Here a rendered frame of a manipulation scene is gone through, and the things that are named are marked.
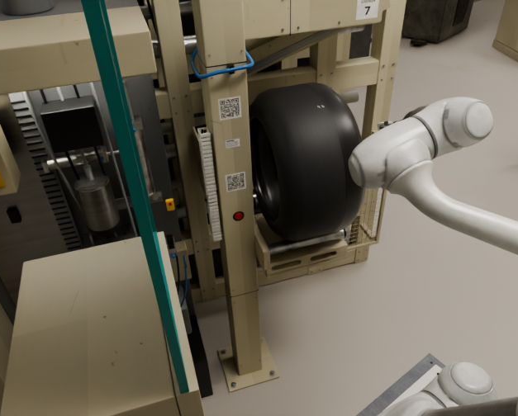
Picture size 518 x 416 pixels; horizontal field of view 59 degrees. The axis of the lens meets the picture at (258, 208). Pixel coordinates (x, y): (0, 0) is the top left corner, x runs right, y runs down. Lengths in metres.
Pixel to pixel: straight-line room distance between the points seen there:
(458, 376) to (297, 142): 0.83
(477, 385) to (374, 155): 0.73
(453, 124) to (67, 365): 0.96
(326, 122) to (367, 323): 1.51
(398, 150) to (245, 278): 1.21
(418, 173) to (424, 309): 2.05
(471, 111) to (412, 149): 0.13
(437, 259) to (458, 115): 2.36
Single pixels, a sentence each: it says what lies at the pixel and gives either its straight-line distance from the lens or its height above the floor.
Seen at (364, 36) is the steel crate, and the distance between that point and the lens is 5.74.
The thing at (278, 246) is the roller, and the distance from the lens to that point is 1.83.
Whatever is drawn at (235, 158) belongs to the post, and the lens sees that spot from 1.62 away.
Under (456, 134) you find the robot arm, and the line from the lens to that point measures 0.98.
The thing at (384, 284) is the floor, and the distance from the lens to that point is 3.02.
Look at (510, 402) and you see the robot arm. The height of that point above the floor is 1.36.
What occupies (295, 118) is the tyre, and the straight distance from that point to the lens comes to 1.56.
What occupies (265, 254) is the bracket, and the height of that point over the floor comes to 0.94.
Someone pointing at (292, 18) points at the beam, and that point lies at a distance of 1.79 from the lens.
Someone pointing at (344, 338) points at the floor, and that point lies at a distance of 2.71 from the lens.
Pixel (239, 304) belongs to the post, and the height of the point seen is 0.56.
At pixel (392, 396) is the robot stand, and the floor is 0.65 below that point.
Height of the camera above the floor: 2.14
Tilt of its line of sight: 37 degrees down
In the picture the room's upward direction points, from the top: 3 degrees counter-clockwise
